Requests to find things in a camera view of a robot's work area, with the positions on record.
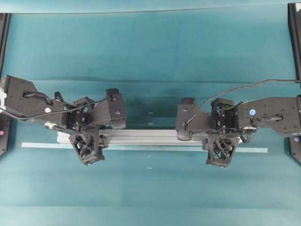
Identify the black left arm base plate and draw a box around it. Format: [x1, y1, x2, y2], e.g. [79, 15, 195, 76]
[0, 113, 11, 157]

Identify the black vertical frame post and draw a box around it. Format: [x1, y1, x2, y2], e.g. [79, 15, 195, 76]
[0, 13, 11, 73]

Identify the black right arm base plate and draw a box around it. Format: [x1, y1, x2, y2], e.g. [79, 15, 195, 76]
[285, 136, 301, 165]

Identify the black table frame rail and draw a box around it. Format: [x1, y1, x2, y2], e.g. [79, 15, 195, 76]
[288, 2, 301, 80]

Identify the silver aluminium extrusion rail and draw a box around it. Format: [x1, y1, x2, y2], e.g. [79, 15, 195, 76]
[56, 128, 242, 148]

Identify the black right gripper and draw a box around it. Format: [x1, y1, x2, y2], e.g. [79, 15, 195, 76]
[175, 97, 242, 141]

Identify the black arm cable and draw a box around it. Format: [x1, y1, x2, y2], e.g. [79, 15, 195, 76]
[184, 79, 301, 125]
[0, 91, 106, 122]

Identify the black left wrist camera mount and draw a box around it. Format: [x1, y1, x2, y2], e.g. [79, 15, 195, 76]
[69, 128, 105, 165]

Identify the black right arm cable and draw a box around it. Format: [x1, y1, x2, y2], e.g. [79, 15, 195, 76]
[184, 79, 301, 125]

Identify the teal table mat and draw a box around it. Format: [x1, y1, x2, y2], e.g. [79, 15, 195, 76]
[0, 5, 301, 226]

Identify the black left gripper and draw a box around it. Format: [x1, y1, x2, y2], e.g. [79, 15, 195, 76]
[62, 88, 127, 132]

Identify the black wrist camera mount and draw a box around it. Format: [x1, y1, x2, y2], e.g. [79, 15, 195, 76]
[202, 134, 240, 168]
[69, 128, 105, 165]

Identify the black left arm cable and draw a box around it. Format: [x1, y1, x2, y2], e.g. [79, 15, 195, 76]
[0, 91, 106, 122]

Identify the light blue tape strip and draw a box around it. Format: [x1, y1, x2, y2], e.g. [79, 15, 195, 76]
[21, 142, 268, 153]

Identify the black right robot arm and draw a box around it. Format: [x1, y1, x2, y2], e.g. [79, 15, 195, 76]
[175, 96, 301, 141]

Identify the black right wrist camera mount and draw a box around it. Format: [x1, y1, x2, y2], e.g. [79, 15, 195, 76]
[202, 134, 240, 168]

